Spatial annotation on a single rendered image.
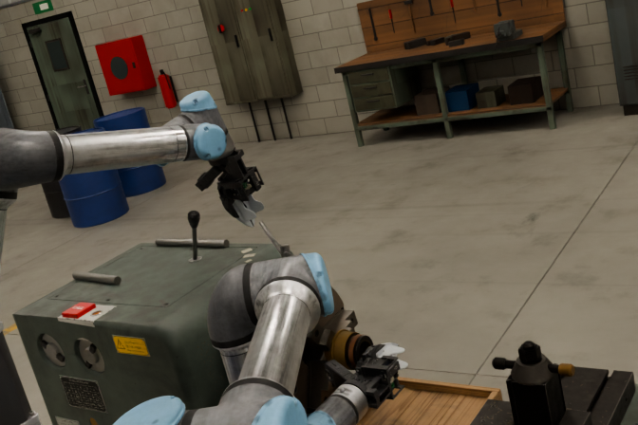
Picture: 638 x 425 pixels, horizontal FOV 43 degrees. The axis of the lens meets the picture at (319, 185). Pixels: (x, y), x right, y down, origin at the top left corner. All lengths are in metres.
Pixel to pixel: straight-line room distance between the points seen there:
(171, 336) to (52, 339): 0.44
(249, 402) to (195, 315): 0.76
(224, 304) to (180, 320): 0.38
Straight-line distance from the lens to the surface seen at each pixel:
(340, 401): 1.62
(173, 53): 10.81
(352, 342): 1.82
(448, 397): 1.99
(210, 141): 1.67
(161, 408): 1.16
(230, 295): 1.47
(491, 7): 8.42
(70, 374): 2.16
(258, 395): 1.14
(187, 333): 1.83
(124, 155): 1.60
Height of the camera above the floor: 1.91
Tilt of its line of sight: 15 degrees down
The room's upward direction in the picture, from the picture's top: 14 degrees counter-clockwise
